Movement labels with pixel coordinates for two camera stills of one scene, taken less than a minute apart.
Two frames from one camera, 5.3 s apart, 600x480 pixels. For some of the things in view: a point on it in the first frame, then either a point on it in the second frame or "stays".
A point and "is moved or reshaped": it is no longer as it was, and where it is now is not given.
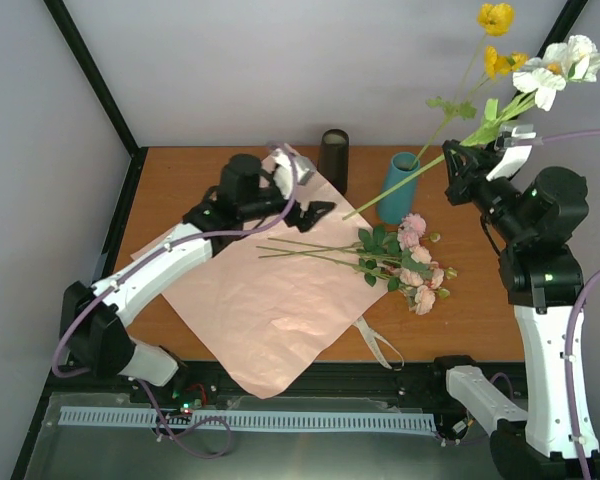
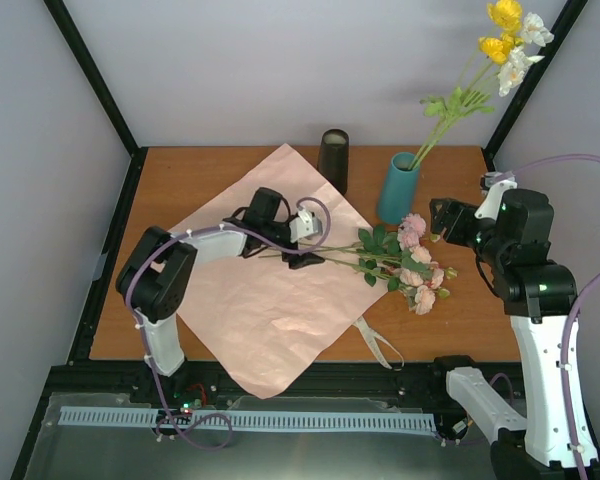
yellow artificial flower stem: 493,19 is moved or reshaped
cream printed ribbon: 373,335 stays
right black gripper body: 461,192 → 456,233
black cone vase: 333,161 stays
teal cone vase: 402,201 stays
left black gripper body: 250,209 → 291,259
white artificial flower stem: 572,58 → 533,31
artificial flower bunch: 398,258 stays
